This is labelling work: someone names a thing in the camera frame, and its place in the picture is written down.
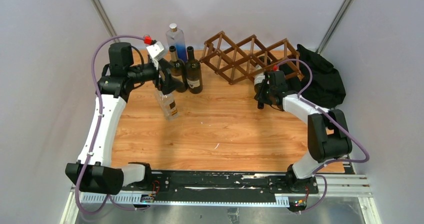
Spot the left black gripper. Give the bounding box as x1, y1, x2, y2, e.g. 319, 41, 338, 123
126, 58, 183, 94

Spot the olive green wine bottle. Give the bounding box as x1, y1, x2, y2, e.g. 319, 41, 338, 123
169, 45, 188, 93

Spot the clear bottle black cap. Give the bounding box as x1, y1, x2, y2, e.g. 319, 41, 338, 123
154, 89, 179, 121

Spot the dark wine bottle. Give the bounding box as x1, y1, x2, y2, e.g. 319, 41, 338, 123
185, 46, 203, 94
254, 55, 271, 110

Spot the blue square glass bottle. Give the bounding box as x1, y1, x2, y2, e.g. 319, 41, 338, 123
165, 23, 188, 63

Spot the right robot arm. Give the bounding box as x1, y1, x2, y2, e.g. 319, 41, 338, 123
254, 71, 353, 193

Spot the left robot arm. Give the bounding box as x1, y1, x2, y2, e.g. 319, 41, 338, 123
65, 40, 181, 195

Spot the brown wooden wine rack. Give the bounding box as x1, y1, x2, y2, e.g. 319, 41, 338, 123
199, 31, 304, 85

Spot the black cloth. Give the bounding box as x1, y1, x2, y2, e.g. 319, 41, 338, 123
296, 44, 346, 109

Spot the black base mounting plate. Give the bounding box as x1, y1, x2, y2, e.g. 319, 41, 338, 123
122, 170, 318, 205

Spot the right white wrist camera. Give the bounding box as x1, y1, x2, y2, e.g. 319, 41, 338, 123
269, 65, 286, 81

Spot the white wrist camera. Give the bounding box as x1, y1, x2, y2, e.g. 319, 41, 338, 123
146, 41, 168, 69
269, 65, 286, 81

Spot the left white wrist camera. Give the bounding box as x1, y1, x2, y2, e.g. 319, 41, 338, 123
146, 41, 168, 69

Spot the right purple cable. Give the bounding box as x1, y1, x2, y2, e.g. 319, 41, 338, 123
272, 58, 371, 213

